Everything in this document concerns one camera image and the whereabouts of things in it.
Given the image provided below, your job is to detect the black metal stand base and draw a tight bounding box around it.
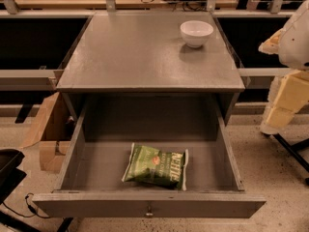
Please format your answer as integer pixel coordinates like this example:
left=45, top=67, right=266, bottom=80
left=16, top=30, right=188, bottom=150
left=273, top=133, right=309, bottom=172

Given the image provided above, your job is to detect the white ceramic bowl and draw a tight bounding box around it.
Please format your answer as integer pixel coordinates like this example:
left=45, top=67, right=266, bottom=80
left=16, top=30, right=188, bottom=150
left=180, top=20, right=213, bottom=48

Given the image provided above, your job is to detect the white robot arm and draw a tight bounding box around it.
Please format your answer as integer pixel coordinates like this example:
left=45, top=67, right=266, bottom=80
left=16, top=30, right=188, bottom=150
left=258, top=0, right=309, bottom=134

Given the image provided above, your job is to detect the brown cardboard box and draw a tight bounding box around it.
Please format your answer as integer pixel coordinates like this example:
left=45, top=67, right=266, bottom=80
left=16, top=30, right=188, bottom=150
left=21, top=92, right=75, bottom=173

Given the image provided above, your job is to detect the black floor cable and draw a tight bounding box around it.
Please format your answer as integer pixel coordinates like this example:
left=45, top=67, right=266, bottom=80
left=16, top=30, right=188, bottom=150
left=1, top=192, right=51, bottom=219

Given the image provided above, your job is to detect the small metal drawer knob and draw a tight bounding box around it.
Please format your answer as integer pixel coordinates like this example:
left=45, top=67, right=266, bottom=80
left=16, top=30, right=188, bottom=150
left=145, top=205, right=154, bottom=218

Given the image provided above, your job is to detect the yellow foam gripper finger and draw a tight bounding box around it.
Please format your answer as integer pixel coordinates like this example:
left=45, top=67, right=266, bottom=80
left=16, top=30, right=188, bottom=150
left=258, top=29, right=284, bottom=55
left=260, top=71, right=309, bottom=134

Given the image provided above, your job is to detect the grey metal rail frame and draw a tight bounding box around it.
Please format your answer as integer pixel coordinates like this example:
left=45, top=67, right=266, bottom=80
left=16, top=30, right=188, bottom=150
left=0, top=70, right=63, bottom=91

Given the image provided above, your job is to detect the open grey top drawer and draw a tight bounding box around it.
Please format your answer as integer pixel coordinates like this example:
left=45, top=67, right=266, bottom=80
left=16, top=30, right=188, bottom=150
left=33, top=94, right=266, bottom=218

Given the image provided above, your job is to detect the green jalapeno chip bag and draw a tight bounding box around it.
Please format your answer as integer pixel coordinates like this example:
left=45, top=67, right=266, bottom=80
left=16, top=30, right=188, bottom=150
left=122, top=143, right=189, bottom=190

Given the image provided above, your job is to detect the grey cabinet with counter top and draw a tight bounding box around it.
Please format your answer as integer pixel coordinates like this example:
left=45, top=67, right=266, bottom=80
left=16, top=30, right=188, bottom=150
left=57, top=11, right=244, bottom=118

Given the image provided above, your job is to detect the black chair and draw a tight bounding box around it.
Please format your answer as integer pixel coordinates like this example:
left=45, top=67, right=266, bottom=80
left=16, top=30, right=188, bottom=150
left=0, top=149, right=26, bottom=204

